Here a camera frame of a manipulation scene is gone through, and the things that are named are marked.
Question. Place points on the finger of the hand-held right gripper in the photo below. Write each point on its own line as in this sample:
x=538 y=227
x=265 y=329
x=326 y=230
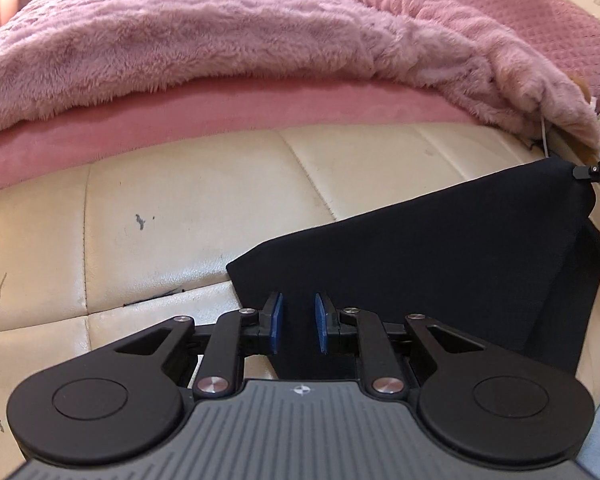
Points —
x=587 y=171

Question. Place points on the pink bed sheet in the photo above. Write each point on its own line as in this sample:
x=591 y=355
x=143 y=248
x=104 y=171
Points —
x=180 y=105

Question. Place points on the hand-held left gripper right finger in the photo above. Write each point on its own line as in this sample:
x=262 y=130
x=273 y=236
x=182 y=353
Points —
x=322 y=322

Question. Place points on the pink quilted headboard cushion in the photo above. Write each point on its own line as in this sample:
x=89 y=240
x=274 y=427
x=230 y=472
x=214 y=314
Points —
x=520 y=10

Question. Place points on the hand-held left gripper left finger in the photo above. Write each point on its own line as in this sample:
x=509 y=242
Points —
x=277 y=322

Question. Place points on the pink fluffy blanket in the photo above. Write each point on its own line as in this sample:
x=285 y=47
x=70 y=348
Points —
x=205 y=35

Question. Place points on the black pants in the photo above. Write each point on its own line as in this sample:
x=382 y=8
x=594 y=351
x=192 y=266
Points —
x=430 y=260

